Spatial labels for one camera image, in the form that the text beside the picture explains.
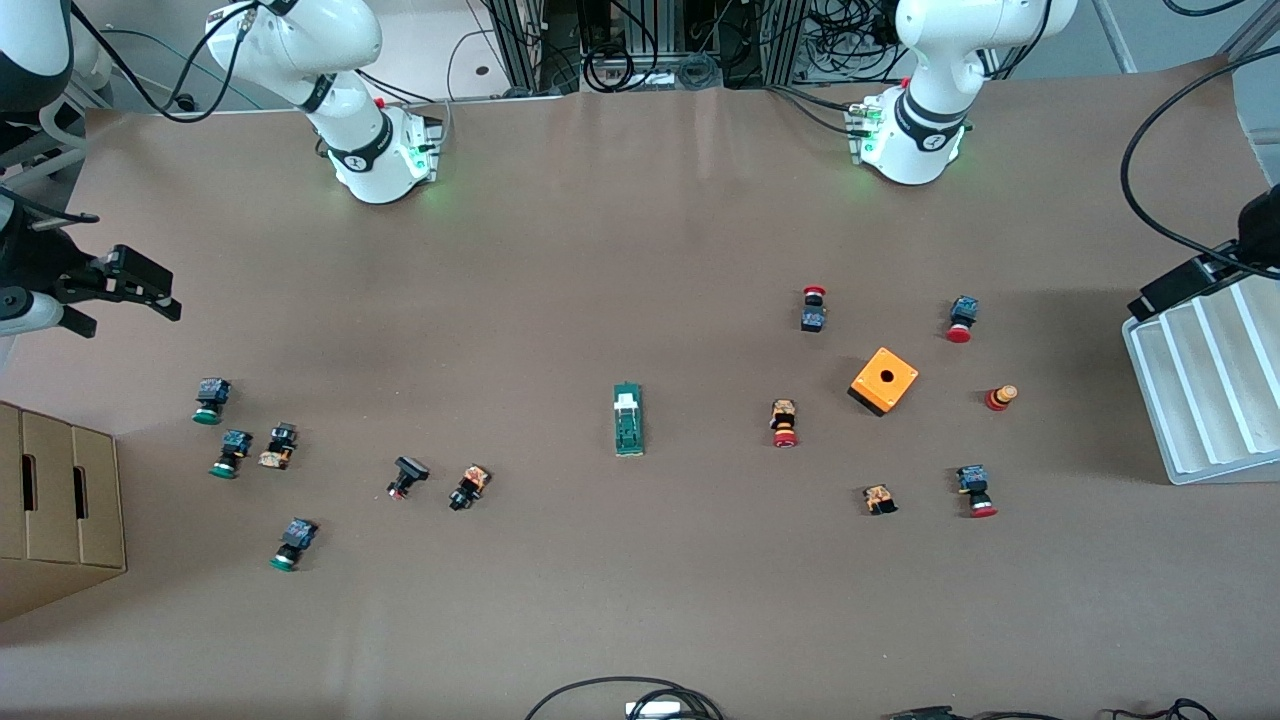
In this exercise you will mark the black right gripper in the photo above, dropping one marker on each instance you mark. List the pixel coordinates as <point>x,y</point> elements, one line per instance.
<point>32,262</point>

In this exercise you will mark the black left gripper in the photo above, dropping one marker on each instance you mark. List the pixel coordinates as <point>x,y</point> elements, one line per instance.
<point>1258,233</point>

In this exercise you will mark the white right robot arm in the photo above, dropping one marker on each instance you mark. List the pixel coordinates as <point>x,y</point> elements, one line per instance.
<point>340,40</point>

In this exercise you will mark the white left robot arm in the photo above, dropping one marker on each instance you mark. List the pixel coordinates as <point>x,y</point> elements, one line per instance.
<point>950,70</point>

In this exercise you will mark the white stepped tray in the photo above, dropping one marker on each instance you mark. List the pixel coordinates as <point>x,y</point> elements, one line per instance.
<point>1200,400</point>

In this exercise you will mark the green pushbutton blue block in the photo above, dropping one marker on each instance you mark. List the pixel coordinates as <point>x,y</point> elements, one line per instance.
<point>231,452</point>
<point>211,398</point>
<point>293,543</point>

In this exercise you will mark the brown cardboard box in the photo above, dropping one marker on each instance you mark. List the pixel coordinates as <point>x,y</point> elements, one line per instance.
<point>50,510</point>

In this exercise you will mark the black pushbutton orange block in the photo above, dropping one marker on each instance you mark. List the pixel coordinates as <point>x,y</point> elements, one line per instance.
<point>279,445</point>
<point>469,487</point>

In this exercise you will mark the red yellow button head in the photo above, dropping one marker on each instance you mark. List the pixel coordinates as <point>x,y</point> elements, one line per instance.
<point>1000,397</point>

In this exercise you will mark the red mushroom button blue block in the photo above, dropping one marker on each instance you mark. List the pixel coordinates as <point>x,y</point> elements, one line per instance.
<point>976,490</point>
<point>962,318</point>

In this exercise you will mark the grey aluminium profile bar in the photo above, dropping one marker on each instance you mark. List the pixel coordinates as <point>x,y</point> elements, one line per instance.
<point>1255,30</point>
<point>1112,30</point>

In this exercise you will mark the black square head pushbutton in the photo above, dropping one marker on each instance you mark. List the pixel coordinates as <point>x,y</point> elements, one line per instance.
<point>407,472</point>

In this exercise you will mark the red pushbutton black block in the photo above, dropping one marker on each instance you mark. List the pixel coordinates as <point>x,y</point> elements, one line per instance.
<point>814,312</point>

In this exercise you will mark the orange contact block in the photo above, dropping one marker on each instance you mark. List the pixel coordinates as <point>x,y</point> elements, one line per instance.
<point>879,498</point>

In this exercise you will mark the red mushroom button orange block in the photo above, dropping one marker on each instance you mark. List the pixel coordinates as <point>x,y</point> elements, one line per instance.
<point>784,422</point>

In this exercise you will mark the small white device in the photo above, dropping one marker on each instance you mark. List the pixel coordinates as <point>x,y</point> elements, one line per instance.
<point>650,711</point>

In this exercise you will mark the grey metal frame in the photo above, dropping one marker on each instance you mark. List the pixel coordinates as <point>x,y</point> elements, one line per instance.
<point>30,160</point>

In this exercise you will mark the orange button enclosure box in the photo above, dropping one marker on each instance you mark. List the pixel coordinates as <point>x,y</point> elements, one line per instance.
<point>882,385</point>

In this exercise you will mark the aluminium frame rack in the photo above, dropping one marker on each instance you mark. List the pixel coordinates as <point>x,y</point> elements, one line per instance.
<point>520,40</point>

